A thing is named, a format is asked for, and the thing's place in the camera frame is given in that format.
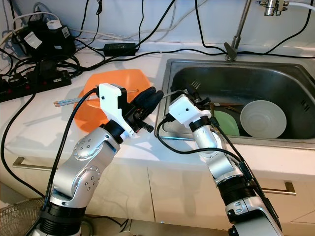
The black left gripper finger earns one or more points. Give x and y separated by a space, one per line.
152 103
141 98

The silver metal fork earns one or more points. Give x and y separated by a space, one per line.
170 92

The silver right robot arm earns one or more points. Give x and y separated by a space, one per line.
221 162

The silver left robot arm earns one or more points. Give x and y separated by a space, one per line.
83 162

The chrome kitchen faucet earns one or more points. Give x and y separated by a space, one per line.
230 49

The white kitchen cabinet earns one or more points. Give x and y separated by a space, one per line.
177 196

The brown wooden stick utensil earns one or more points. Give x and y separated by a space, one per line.
226 104

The green plate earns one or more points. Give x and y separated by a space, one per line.
226 123

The black power adapter brick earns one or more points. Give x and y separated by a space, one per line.
120 48

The stainless steel sink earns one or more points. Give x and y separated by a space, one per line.
261 78

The white ceramic bowl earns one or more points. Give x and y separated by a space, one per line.
263 119

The black charger with white label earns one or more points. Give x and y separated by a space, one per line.
47 44

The black power strip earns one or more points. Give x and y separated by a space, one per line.
24 86

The grey floor fan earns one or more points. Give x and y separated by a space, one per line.
19 221

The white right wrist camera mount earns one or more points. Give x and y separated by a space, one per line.
184 110

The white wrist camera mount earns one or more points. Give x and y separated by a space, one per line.
110 98
184 110

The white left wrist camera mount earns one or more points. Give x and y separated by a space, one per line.
110 98

